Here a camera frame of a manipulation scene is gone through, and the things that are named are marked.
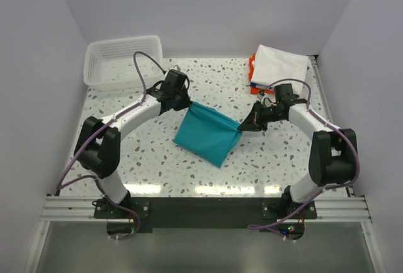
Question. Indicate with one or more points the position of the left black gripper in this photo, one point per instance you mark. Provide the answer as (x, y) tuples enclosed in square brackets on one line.
[(186, 102)]

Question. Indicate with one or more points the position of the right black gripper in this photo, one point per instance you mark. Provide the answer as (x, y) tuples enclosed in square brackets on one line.
[(254, 122)]

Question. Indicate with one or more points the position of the teal t-shirt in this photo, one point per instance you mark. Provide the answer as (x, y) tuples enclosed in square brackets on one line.
[(207, 133)]

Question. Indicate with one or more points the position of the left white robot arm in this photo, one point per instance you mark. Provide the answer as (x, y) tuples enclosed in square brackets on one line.
[(98, 147)]

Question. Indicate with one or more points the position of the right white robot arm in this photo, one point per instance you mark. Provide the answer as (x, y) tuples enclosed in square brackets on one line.
[(333, 160)]

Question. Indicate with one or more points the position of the folded orange t-shirt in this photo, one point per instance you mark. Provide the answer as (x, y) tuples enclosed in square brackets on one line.
[(255, 90)]

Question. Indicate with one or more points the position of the folded white t-shirt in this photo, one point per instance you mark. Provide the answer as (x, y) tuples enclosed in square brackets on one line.
[(271, 65)]

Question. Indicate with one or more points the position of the white plastic basket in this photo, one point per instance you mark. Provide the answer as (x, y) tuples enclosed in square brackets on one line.
[(108, 64)]

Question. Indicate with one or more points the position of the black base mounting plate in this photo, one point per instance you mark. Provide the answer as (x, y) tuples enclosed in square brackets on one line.
[(195, 213)]

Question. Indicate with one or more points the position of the aluminium rail frame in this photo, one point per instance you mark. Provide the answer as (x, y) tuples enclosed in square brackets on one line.
[(259, 167)]

